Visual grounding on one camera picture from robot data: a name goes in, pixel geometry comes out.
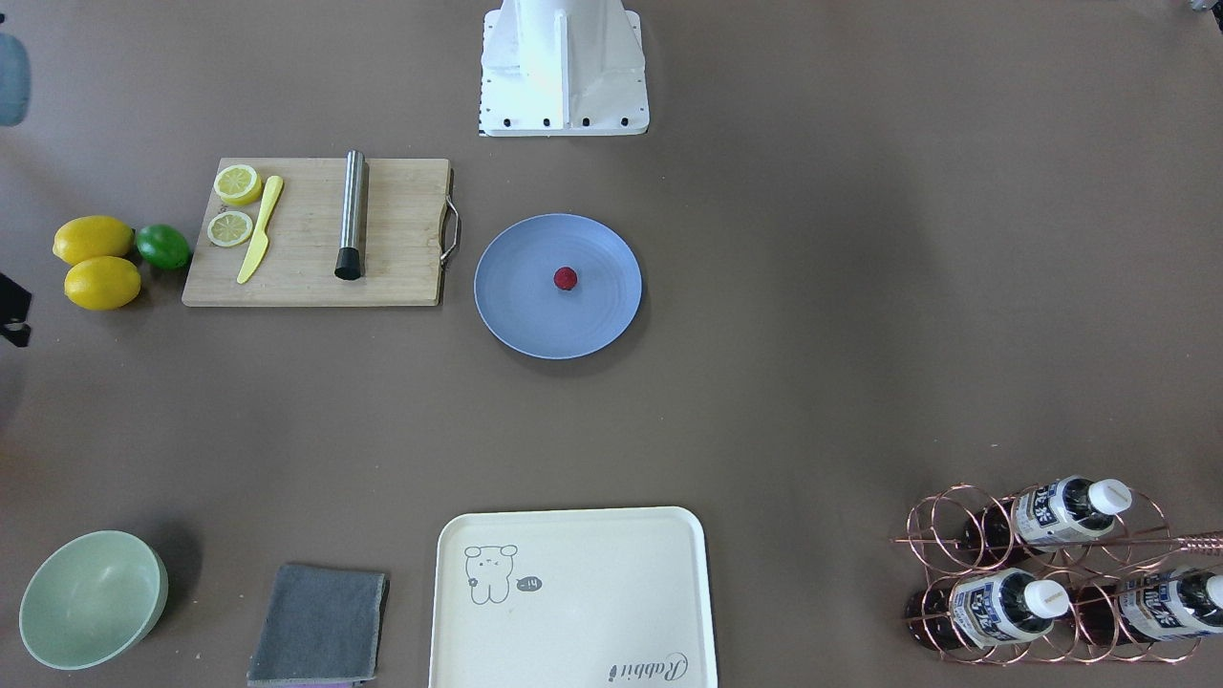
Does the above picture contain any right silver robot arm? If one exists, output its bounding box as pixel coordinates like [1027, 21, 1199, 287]
[1, 33, 33, 348]

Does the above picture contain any grey folded cloth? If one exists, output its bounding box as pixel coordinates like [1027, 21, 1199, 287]
[247, 565, 388, 687]

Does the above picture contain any tea bottle white cap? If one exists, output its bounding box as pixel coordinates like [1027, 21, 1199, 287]
[956, 475, 1134, 567]

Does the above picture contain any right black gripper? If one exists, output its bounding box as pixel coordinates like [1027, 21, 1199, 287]
[0, 273, 33, 348]

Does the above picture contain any copper wire bottle rack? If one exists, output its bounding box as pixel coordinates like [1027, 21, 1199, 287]
[893, 484, 1223, 666]

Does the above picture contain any mint green bowl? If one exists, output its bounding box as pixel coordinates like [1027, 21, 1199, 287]
[20, 530, 169, 671]

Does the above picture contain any red strawberry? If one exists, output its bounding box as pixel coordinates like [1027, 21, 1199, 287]
[553, 266, 578, 291]

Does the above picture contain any blue round plate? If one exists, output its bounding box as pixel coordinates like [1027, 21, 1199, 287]
[473, 213, 645, 360]

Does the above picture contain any yellow plastic knife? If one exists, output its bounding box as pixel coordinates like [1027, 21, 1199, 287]
[236, 175, 285, 286]

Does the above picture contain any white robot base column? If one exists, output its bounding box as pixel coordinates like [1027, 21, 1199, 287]
[478, 1, 651, 137]

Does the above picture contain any green lime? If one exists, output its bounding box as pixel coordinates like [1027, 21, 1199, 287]
[135, 224, 192, 270]

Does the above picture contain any steel muddler black tip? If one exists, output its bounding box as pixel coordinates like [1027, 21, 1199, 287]
[333, 149, 367, 280]

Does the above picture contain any cream rabbit tray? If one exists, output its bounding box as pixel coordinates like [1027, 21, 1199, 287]
[429, 505, 719, 687]

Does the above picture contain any wooden cutting board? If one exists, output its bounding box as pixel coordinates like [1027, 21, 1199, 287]
[181, 156, 457, 308]

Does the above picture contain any lemon half slice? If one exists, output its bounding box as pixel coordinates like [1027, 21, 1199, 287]
[205, 210, 254, 247]
[212, 163, 264, 207]

